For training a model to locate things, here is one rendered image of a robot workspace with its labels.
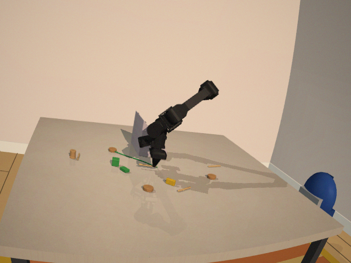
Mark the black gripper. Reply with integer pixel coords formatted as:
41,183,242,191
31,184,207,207
149,134,167,168

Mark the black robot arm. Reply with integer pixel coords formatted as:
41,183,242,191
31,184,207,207
138,80,219,148

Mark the yellow rectangular block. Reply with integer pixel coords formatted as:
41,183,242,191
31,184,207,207
165,178,176,186

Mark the green wooden block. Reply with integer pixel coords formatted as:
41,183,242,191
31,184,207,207
112,157,120,167
120,166,130,173

